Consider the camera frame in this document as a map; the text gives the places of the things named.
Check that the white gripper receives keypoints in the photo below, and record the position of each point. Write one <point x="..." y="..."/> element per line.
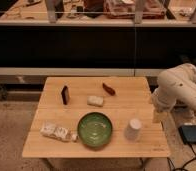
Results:
<point x="159" y="116"/>

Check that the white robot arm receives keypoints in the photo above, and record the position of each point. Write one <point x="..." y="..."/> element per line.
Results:
<point x="177" y="83"/>

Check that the black eraser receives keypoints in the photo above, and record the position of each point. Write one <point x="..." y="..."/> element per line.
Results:
<point x="65" y="95"/>

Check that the wooden table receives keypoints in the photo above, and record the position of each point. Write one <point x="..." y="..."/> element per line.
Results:
<point x="111" y="115"/>

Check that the green bowl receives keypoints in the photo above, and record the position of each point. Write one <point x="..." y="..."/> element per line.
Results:
<point x="95" y="129"/>

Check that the crumpled white packet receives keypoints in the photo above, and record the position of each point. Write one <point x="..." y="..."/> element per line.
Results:
<point x="57" y="132"/>

